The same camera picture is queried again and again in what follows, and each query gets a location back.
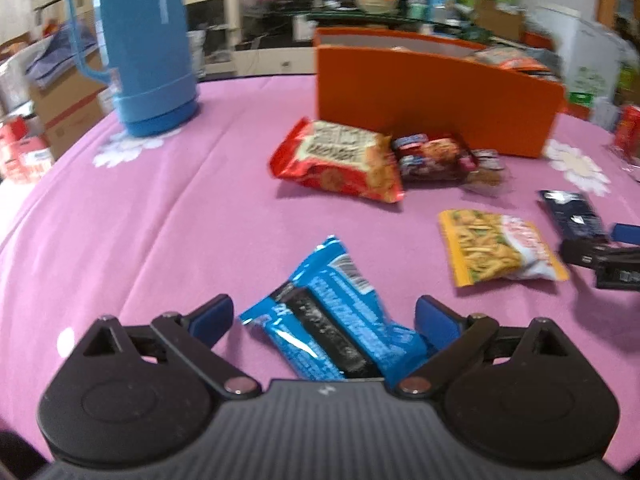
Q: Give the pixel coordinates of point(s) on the blue thermos jug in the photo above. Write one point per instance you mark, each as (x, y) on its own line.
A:
(145, 50)

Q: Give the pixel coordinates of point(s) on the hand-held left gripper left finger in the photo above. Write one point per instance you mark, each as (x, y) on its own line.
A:
(215, 312)

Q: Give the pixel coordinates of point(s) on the red carton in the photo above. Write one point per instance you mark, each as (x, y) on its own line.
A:
(22, 152)

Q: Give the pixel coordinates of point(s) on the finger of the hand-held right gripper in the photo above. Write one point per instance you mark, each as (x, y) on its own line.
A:
(627, 234)
(617, 270)

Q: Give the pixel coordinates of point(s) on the dark red snack wrapper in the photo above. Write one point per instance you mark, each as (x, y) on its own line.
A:
(432, 157)

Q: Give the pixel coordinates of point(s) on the bowl of oranges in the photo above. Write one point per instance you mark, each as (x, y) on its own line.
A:
(375, 0)

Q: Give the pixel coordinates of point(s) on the white cabinet with glass door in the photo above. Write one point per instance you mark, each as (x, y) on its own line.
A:
(215, 15)

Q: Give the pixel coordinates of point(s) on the white chest freezer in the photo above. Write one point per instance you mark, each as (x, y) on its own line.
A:
(580, 50)

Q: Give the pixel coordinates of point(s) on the orange box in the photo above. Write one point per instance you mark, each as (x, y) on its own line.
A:
(425, 100)

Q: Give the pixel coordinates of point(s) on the red soda can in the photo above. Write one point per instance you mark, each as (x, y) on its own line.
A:
(630, 127)

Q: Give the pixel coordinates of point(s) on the brown cardboard box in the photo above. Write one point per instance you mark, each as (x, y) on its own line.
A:
(497, 17)

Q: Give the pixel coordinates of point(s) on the yellow and white crisps packet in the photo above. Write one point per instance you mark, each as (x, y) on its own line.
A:
(500, 252)

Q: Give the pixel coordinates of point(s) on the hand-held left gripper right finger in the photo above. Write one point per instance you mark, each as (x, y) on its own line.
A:
(435, 317)

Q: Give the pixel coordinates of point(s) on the blue cookie packet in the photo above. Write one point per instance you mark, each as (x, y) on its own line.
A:
(310, 305)

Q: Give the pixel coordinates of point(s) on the dark blue snack packet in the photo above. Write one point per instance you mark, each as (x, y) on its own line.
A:
(570, 215)

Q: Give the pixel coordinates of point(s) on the eyeglasses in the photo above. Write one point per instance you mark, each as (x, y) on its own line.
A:
(627, 162)

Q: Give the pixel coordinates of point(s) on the pink flowered tablecloth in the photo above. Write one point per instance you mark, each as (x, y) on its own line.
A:
(150, 235)

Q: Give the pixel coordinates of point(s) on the large taped cardboard box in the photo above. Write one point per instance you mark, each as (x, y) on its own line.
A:
(65, 110)

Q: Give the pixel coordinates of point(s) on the silver and orange chip bag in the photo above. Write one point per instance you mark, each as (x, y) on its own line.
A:
(510, 57)

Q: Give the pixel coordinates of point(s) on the small clear snack packet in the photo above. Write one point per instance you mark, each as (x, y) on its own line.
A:
(492, 172)

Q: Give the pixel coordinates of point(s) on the red-orange biscuit packet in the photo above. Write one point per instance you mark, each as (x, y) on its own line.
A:
(335, 160)

